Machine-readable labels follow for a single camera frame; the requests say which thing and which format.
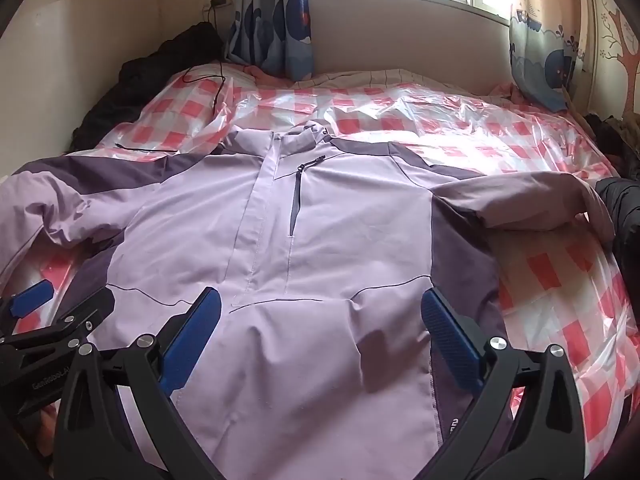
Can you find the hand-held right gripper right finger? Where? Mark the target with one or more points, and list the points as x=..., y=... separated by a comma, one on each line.
x=450, y=340

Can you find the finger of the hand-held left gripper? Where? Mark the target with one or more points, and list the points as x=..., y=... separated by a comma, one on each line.
x=85, y=312
x=30, y=297

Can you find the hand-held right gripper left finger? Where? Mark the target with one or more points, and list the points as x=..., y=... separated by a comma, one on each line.
x=192, y=340

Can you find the purple jacket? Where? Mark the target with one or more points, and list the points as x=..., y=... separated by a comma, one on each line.
x=320, y=240

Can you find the black clothes pile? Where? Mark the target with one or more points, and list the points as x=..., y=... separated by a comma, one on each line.
x=135, y=90

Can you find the dark patterned clothes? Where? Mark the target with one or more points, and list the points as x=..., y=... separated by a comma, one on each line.
x=612, y=140

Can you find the black puffer garment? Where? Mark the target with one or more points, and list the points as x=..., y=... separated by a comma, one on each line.
x=622, y=210

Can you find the red checkered plastic sheet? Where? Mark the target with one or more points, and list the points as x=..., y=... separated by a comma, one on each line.
x=400, y=115

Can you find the striped bedsheet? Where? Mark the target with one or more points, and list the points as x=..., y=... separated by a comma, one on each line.
x=350, y=79

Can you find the blue cartoon pillow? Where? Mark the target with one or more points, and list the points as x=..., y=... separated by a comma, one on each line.
x=545, y=60

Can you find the blue patterned curtain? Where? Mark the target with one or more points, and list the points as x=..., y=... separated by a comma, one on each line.
x=280, y=25

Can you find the wall socket with charger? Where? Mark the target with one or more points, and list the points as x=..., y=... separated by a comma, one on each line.
x=219, y=1

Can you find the tree wall sticker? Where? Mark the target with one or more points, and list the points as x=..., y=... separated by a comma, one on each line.
x=627, y=45

